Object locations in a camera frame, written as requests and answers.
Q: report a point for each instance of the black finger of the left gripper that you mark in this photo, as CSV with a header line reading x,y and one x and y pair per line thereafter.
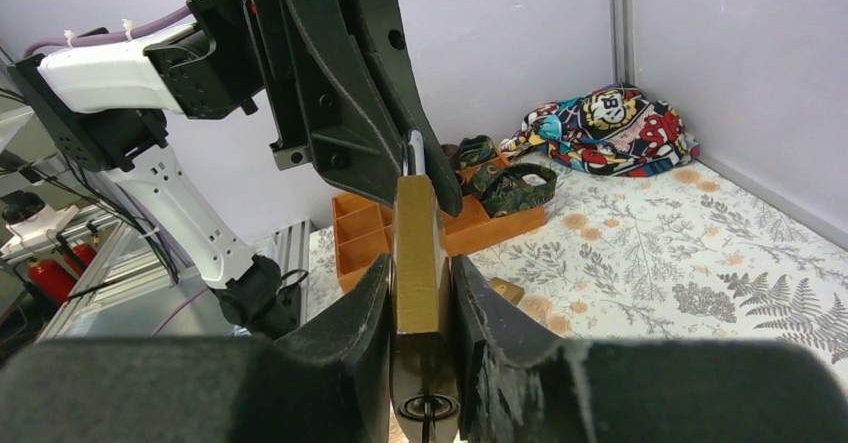
x,y
353,141
384,43

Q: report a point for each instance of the red fire extinguisher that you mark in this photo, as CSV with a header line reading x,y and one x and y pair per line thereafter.
x,y
54,279

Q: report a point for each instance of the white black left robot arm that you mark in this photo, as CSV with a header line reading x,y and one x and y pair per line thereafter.
x,y
104,98

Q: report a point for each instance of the colourful comic print cloth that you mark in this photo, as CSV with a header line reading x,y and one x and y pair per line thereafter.
x,y
616,130

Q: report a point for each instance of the brass padlock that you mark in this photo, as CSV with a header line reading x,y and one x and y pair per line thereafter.
x,y
423,381
508,290

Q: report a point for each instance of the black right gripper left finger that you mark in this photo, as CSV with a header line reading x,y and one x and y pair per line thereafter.
x,y
327,381

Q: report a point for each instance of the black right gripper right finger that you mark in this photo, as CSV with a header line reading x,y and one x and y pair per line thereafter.
x,y
524,383

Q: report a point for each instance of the orange wooden compartment tray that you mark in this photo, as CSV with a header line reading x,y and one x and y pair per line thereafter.
x,y
364,229

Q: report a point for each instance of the floral patterned table mat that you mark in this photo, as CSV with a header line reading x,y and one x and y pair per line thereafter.
x,y
686,254

